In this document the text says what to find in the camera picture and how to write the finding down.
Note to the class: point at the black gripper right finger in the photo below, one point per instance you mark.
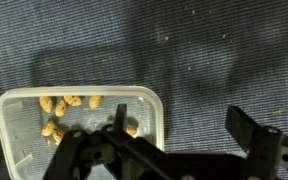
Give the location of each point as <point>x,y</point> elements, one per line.
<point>264,150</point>

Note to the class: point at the dark blue cloth mat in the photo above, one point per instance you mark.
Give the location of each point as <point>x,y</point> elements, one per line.
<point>200,66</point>

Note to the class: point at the tan nut snack piece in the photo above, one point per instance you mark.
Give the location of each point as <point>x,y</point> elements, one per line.
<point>95,102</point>
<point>73,100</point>
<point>58,135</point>
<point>46,104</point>
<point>48,128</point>
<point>131,130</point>
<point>61,108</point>

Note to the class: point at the clear plastic food container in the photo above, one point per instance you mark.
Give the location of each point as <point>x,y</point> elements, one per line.
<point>24,140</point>

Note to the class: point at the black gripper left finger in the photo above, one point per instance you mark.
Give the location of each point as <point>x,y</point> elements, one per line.
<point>84,156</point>

